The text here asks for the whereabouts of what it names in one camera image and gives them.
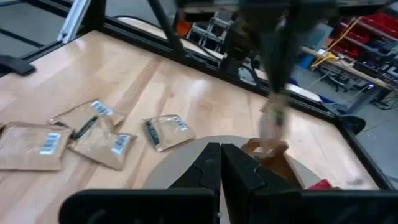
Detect yellow cable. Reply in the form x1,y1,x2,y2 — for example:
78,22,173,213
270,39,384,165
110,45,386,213
310,17,363,68

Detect grey round mat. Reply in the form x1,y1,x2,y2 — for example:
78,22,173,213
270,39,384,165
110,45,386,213
142,135,323,190

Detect red strawberry tea packet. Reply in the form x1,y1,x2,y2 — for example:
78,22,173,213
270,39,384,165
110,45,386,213
307,179,341,191

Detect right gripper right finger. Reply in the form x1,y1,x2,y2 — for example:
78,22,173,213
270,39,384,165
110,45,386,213
221,143,398,224

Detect black frame bracket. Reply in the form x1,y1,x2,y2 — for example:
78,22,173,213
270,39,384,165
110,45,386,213
0,55,37,76

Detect silver aluminium bar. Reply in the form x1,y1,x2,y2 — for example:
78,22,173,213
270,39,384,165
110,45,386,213
57,0,93,43

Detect wooden tea box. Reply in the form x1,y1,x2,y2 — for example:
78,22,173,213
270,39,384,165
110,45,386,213
241,138,304,190

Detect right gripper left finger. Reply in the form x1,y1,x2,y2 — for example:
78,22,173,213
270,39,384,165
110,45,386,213
58,142,222,224

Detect red storage bins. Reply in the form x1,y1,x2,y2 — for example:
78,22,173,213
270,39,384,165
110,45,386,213
334,11,398,60

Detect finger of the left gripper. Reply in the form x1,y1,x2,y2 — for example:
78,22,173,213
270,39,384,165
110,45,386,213
281,27,300,94
263,27,282,94

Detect wooden workbench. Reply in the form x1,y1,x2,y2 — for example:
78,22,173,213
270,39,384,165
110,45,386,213
301,45,394,91

